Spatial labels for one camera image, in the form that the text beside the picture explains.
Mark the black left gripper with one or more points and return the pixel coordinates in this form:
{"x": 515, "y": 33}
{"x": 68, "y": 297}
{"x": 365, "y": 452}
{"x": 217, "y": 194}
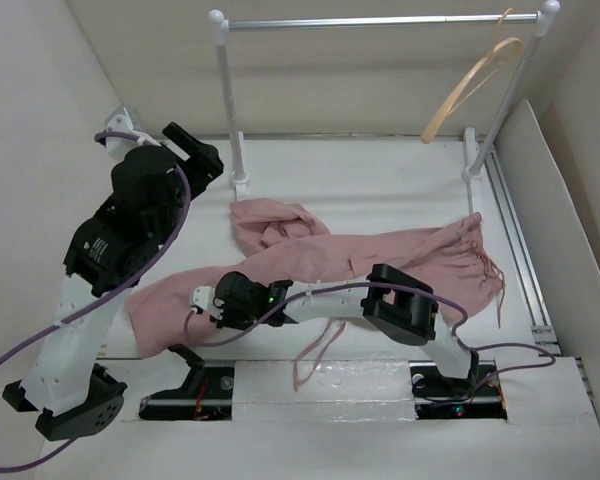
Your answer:
{"x": 203, "y": 166}

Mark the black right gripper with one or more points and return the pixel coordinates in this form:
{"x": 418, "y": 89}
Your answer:
{"x": 227, "y": 320}

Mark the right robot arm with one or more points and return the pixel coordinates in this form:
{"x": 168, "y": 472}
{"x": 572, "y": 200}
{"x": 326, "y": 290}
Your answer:
{"x": 400, "y": 306}

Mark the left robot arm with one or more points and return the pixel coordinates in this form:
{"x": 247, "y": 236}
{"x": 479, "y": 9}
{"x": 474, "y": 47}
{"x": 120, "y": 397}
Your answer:
{"x": 73, "y": 396}

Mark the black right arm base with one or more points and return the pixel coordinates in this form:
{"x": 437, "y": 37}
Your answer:
{"x": 439, "y": 398}

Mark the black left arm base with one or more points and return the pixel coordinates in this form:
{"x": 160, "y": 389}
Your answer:
{"x": 206, "y": 393}

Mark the beige wooden hanger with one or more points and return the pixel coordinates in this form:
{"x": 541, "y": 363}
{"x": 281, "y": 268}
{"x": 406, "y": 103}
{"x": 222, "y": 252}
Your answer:
{"x": 501, "y": 52}

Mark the white clothes rack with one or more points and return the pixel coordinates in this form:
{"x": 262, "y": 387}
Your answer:
{"x": 373, "y": 74}

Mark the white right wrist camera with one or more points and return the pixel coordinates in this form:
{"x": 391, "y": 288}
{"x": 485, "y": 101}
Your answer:
{"x": 201, "y": 300}

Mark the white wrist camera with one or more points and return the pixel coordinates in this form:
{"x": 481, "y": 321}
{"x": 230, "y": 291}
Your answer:
{"x": 201, "y": 300}
{"x": 123, "y": 119}

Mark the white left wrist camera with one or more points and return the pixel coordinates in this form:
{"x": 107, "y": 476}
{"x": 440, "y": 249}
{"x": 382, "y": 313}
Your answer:
{"x": 123, "y": 119}

